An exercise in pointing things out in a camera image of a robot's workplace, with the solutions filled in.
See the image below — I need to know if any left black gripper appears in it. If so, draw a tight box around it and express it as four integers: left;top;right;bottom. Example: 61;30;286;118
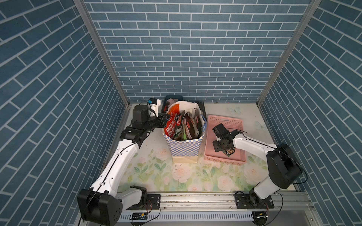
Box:
142;112;171;132

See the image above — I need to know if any blue checkered paper bag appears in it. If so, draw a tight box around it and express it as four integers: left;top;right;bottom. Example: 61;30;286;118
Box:
162;100;207;164

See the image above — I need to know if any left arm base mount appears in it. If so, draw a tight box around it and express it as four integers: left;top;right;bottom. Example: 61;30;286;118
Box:
128;194;161;210

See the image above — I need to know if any right circuit board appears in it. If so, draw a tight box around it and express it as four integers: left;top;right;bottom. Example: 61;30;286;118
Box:
252;211;269;226

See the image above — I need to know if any small red white packet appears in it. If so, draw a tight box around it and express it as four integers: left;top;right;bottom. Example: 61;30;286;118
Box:
182;112;194;140

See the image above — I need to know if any pink plastic basket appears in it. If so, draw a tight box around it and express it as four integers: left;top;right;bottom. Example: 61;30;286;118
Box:
204;115;247;165

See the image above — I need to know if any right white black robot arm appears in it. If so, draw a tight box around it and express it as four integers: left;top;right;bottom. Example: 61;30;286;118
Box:
213;123;305;206

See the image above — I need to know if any orange seasoning packet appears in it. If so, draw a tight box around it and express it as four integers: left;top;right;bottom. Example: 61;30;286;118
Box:
164;103;180;137

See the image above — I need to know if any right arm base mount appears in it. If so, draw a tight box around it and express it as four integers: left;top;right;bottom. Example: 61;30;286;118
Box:
234;191;274;209

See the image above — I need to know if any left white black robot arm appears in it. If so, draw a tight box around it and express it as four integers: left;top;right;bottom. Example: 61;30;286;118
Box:
77;98;170;226

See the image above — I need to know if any green small sachet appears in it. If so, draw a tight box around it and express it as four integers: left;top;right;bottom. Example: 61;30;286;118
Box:
222;148;235;157

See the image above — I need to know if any green circuit board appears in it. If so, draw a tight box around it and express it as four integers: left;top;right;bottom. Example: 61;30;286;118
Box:
130;212;148;221

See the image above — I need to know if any dark red fish seasoning packet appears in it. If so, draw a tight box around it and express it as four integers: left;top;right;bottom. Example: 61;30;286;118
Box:
192;108;204;139

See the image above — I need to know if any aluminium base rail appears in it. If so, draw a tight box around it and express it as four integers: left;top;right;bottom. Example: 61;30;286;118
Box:
118;191;314;213

